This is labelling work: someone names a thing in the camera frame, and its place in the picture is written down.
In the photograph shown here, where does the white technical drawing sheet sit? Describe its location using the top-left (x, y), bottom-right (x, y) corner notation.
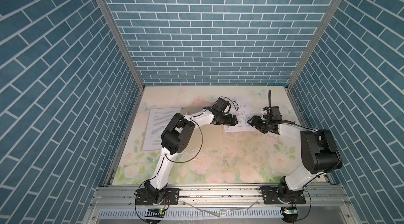
top-left (224, 97), bottom-right (255, 133)

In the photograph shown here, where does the white printed text sheet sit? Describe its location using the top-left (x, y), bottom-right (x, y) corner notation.
top-left (142, 108), bottom-right (181, 151)

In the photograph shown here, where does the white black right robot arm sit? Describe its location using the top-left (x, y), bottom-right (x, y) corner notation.
top-left (248, 116), bottom-right (343, 204)

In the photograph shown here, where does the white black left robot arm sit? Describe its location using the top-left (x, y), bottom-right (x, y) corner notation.
top-left (144, 109), bottom-right (238, 204)

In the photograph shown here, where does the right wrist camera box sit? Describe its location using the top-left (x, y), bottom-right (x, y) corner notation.
top-left (262, 106), bottom-right (282, 121)

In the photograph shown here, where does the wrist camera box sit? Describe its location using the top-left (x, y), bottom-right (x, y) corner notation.
top-left (262, 106), bottom-right (282, 121)
top-left (211, 97), bottom-right (231, 113)

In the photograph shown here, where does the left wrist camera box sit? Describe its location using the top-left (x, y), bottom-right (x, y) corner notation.
top-left (211, 97), bottom-right (231, 113)

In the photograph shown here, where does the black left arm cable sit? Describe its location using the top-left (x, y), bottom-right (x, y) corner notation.
top-left (134, 96), bottom-right (239, 221)

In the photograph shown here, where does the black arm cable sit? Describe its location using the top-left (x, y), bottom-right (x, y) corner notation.
top-left (267, 89), bottom-right (316, 131)
top-left (134, 96), bottom-right (239, 221)

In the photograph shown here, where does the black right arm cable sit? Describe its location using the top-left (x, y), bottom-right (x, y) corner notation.
top-left (267, 89), bottom-right (316, 131)

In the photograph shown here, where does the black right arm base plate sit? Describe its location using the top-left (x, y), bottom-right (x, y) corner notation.
top-left (259, 186), bottom-right (306, 205)

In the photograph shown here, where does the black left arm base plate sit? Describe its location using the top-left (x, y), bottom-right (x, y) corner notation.
top-left (135, 188), bottom-right (180, 206)

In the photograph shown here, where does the aluminium front rail frame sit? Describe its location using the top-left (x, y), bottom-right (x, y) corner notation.
top-left (84, 183), bottom-right (360, 224)

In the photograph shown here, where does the aluminium right corner post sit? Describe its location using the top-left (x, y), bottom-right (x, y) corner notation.
top-left (286, 0), bottom-right (342, 90)

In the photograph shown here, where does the aluminium corner post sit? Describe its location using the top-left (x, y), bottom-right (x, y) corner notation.
top-left (96, 0), bottom-right (145, 91)
top-left (286, 0), bottom-right (342, 90)

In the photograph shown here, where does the aluminium left corner post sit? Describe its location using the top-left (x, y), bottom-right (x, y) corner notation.
top-left (96, 0), bottom-right (145, 91)

